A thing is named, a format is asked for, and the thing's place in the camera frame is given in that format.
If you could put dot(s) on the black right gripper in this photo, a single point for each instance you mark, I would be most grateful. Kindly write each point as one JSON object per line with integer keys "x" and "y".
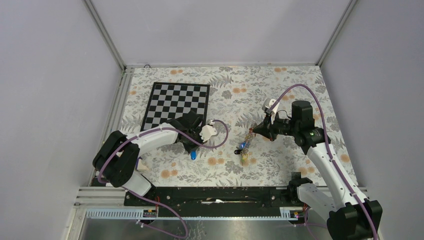
{"x": 268, "y": 132}

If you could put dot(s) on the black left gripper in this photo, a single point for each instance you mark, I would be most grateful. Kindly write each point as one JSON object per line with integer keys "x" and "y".
{"x": 190, "y": 148}

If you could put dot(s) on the blue key tag with key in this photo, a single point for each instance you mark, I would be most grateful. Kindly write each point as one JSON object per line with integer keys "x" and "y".
{"x": 193, "y": 155}

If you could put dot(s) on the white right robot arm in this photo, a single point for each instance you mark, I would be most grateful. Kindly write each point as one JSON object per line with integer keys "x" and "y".
{"x": 348, "y": 212}

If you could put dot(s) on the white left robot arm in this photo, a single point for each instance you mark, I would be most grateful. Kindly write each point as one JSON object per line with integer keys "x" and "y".
{"x": 117, "y": 159}

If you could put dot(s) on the floral patterned table mat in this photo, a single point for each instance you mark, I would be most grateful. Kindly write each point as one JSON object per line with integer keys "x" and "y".
{"x": 235, "y": 99}

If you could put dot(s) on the black white checkerboard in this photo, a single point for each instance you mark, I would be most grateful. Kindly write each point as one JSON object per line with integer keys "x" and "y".
{"x": 172, "y": 100}

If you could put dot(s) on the green white small object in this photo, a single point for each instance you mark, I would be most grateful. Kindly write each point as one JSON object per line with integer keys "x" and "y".
{"x": 140, "y": 166}

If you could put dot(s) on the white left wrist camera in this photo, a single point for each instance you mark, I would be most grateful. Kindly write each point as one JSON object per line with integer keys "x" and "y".
{"x": 207, "y": 131}

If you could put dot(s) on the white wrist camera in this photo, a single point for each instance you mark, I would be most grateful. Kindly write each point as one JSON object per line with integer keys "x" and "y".
{"x": 270, "y": 107}
{"x": 207, "y": 131}

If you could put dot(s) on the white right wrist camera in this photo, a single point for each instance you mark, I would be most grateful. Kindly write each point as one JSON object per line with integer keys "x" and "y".
{"x": 270, "y": 107}

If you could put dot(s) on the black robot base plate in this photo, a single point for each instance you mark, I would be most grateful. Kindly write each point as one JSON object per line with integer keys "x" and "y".
{"x": 184, "y": 198}

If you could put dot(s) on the aluminium frame rail left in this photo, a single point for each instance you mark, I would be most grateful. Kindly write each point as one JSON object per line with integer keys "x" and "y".
{"x": 118, "y": 103}

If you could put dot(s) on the grey slotted cable duct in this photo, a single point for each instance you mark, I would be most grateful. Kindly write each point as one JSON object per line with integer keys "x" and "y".
{"x": 193, "y": 214}

